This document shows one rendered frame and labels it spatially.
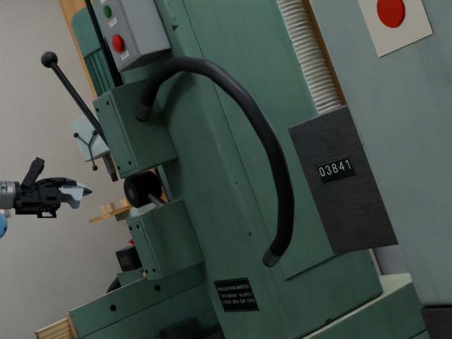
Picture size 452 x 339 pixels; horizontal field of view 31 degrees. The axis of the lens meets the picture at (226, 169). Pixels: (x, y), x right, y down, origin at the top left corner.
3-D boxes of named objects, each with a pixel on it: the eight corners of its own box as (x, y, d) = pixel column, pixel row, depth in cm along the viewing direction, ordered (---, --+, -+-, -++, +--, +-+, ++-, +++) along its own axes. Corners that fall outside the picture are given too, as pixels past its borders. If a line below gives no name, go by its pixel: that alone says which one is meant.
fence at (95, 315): (315, 229, 183) (307, 206, 183) (319, 229, 182) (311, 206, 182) (77, 338, 152) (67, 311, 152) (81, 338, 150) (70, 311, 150)
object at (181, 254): (187, 263, 152) (165, 203, 152) (205, 260, 146) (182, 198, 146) (145, 282, 147) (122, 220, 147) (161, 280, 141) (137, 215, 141)
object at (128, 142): (157, 166, 150) (129, 90, 150) (179, 157, 143) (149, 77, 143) (118, 180, 146) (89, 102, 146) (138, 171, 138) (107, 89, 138)
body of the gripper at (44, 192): (58, 218, 218) (13, 218, 213) (55, 192, 223) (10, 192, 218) (64, 202, 213) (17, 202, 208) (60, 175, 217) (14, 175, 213)
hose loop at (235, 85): (218, 272, 144) (148, 80, 144) (333, 256, 116) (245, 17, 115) (194, 283, 141) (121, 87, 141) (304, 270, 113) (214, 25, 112)
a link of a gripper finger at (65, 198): (92, 211, 222) (58, 212, 218) (89, 194, 226) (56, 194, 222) (94, 205, 220) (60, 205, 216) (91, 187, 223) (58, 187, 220)
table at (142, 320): (257, 264, 208) (249, 241, 208) (329, 253, 182) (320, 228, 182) (41, 364, 176) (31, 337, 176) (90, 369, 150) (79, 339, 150)
